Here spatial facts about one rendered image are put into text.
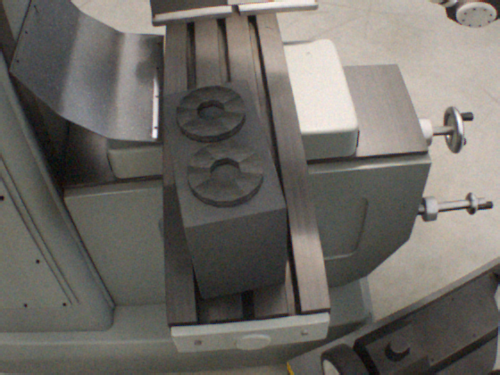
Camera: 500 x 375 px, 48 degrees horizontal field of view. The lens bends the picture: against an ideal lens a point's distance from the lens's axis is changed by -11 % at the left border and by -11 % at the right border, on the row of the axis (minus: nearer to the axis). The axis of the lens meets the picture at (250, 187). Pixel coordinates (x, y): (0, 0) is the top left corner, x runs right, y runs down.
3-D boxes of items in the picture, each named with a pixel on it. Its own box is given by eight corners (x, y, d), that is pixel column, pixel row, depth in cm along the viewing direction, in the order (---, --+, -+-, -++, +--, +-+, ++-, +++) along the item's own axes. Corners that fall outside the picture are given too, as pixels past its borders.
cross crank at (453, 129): (457, 127, 151) (465, 95, 141) (470, 162, 144) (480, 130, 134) (402, 130, 151) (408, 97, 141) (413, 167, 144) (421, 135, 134)
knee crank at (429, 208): (487, 197, 148) (493, 184, 144) (494, 216, 145) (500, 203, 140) (412, 207, 148) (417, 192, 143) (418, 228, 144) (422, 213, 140)
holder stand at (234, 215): (253, 162, 100) (247, 70, 84) (287, 283, 88) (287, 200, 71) (178, 178, 99) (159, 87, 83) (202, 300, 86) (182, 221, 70)
